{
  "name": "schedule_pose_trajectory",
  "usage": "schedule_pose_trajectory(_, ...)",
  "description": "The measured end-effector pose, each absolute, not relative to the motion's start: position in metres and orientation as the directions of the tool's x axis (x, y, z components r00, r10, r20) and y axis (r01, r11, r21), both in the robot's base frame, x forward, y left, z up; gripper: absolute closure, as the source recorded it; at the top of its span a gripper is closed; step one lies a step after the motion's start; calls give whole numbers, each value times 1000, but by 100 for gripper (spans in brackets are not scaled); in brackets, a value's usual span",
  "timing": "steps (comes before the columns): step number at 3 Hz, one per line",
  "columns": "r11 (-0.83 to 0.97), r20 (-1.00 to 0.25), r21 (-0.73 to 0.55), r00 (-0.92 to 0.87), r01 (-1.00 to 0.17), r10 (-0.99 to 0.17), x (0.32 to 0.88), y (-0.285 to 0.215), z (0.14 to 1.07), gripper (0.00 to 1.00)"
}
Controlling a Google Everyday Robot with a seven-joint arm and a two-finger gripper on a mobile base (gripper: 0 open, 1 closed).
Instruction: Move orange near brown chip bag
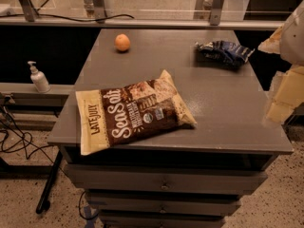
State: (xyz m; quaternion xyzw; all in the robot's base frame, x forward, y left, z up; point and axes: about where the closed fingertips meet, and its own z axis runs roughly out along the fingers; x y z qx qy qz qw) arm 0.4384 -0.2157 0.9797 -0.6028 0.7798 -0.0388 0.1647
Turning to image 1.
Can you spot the grey drawer cabinet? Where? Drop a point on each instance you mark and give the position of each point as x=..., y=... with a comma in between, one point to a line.
x=182, y=176

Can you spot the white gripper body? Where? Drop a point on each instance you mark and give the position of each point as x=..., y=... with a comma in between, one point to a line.
x=294, y=40

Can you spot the brown sea salt chip bag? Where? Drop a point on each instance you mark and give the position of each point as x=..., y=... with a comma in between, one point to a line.
x=116, y=116

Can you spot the white pump soap bottle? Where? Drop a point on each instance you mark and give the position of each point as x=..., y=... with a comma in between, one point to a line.
x=38, y=78

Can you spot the crumpled blue chip bag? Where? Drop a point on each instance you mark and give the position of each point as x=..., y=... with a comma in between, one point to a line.
x=228, y=53

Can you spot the black table leg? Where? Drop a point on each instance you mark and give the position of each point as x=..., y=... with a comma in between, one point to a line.
x=44, y=204

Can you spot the orange fruit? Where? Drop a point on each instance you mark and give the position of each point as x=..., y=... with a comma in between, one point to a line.
x=122, y=42

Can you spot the metal window frame rail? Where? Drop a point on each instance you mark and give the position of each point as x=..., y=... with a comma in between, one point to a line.
x=147, y=14

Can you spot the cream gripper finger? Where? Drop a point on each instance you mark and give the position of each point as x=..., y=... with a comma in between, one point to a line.
x=272, y=44
x=286, y=93

